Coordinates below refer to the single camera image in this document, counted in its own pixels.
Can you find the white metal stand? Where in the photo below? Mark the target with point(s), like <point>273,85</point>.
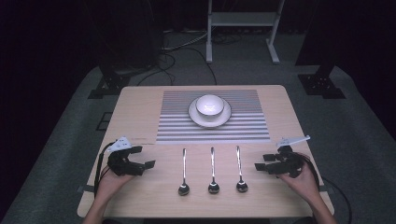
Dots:
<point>243,18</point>

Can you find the person's right hand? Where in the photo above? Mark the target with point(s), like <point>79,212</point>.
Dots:
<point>305,183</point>

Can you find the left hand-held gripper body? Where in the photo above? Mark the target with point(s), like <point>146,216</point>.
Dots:
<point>123,166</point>

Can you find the striped placemat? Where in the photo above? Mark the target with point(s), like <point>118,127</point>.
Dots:
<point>249,130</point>

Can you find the person's left hand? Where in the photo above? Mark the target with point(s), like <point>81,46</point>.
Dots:
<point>112,185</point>

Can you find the dark square floor frame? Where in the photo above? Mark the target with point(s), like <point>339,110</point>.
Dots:
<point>104,121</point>

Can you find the white saucer plate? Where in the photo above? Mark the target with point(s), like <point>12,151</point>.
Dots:
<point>199,119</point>

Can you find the white bowl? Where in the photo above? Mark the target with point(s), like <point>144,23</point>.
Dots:
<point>209,105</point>

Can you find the metal spoon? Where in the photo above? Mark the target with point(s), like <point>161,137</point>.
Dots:
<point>213,188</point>
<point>183,189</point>
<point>242,186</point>

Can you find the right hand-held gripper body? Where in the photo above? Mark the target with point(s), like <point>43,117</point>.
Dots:
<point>288,165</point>

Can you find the black stand base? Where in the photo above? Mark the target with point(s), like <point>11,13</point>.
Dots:
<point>109,84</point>
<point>320,85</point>

